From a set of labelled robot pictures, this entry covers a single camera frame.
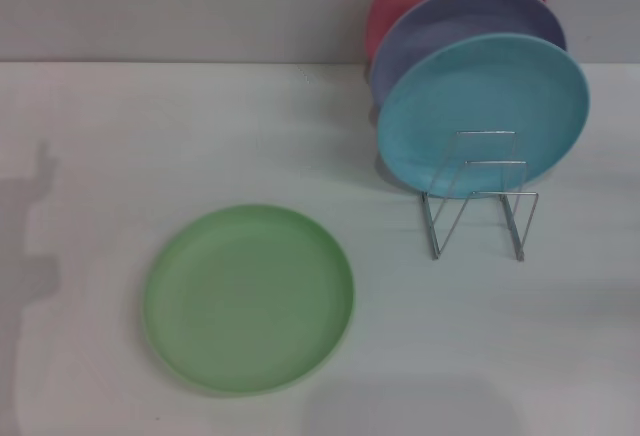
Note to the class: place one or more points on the green plastic plate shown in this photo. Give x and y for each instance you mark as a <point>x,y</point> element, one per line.
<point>250,301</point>

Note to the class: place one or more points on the light blue plastic plate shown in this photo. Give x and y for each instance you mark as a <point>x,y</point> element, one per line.
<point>475,106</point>

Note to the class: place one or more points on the purple plastic plate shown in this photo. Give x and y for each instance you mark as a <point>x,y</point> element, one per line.
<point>450,21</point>

